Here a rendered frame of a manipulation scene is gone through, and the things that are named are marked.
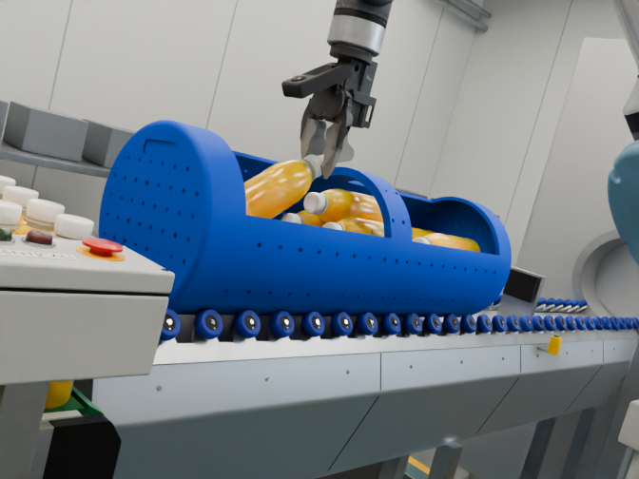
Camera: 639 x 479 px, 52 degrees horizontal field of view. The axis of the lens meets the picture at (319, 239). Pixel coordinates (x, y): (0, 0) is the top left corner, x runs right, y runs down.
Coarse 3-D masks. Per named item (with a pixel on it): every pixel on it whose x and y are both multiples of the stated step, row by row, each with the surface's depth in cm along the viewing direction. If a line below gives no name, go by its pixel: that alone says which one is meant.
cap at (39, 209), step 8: (32, 200) 75; (40, 200) 76; (32, 208) 74; (40, 208) 74; (48, 208) 74; (56, 208) 74; (64, 208) 76; (32, 216) 74; (40, 216) 74; (48, 216) 74
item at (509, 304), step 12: (516, 276) 189; (528, 276) 186; (540, 276) 186; (504, 288) 191; (516, 288) 188; (528, 288) 186; (540, 288) 186; (504, 300) 192; (516, 300) 190; (528, 300) 186; (504, 312) 192; (516, 312) 189; (528, 312) 187
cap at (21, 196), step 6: (6, 186) 79; (12, 186) 81; (18, 186) 82; (6, 192) 79; (12, 192) 78; (18, 192) 79; (24, 192) 79; (30, 192) 80; (36, 192) 81; (6, 198) 79; (12, 198) 79; (18, 198) 79; (24, 198) 79; (30, 198) 80; (36, 198) 81; (24, 204) 79
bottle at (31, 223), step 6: (30, 222) 74; (36, 222) 74; (42, 222) 74; (48, 222) 75; (24, 228) 74; (30, 228) 74; (36, 228) 74; (42, 228) 74; (48, 228) 75; (18, 234) 74; (24, 234) 73
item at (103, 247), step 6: (84, 240) 59; (90, 240) 59; (96, 240) 59; (102, 240) 60; (108, 240) 60; (90, 246) 58; (96, 246) 58; (102, 246) 58; (108, 246) 58; (114, 246) 59; (120, 246) 60; (90, 252) 59; (96, 252) 59; (102, 252) 59; (108, 252) 59; (114, 252) 59
